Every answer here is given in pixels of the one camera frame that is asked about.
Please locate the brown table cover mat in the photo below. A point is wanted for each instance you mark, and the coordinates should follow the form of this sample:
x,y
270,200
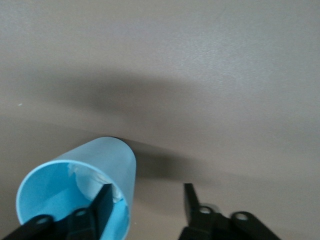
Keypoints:
x,y
200,62

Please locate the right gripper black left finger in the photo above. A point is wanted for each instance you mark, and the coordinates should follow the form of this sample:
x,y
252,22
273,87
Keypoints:
x,y
100,215

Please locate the blue plastic cup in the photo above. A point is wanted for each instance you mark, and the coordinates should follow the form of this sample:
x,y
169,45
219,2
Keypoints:
x,y
100,155

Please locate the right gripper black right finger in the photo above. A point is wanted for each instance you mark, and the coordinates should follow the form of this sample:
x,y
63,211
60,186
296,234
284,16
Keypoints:
x,y
197,220

